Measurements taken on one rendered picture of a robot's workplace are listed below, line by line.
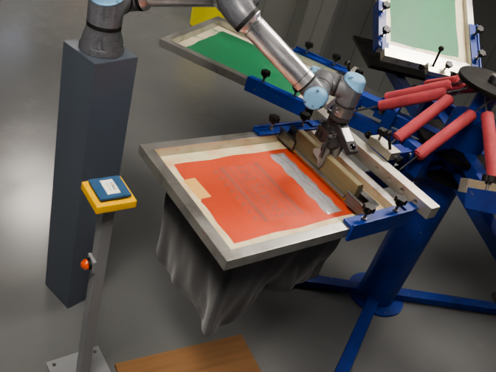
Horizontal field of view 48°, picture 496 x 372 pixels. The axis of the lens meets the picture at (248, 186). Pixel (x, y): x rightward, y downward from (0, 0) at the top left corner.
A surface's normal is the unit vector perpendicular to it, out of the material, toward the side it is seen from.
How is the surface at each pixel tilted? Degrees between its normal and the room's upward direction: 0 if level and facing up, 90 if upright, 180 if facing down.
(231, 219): 0
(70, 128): 90
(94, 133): 90
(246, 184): 0
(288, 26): 90
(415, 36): 32
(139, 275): 0
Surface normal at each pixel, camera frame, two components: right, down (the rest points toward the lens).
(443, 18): 0.25, -0.36
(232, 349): 0.25, -0.79
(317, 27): -0.65, 0.29
